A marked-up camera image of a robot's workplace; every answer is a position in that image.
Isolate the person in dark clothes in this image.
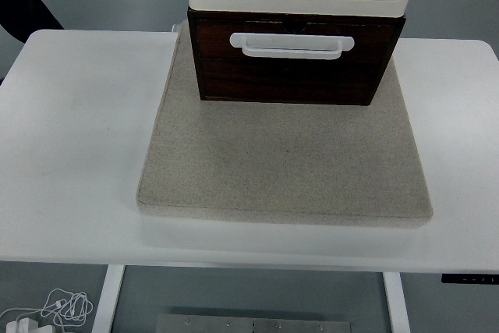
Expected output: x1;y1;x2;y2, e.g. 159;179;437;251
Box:
1;0;63;43

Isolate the black desk control panel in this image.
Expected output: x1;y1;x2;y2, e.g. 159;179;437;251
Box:
441;273;499;285

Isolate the white table leg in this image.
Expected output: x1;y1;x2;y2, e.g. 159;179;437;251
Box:
383;272;411;333
91;264;126;333

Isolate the grey felt mat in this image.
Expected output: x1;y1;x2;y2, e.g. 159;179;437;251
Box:
136;25;434;227

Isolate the white drawer handle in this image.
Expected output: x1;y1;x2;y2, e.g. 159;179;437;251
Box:
229;33;355;60

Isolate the white power adapter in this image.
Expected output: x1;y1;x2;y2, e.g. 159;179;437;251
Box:
5;318;55;333

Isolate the right white table leg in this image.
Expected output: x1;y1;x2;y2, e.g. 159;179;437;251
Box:
383;272;411;333

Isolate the white charger cable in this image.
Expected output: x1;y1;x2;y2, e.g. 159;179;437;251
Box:
0;288;94;329

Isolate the dark wooden drawer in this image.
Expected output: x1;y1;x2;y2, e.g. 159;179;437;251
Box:
189;17;405;64

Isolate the left white table leg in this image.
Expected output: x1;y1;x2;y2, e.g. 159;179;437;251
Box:
91;264;126;333

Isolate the grey metal floor plate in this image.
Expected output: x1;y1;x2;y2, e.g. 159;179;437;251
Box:
155;314;352;333

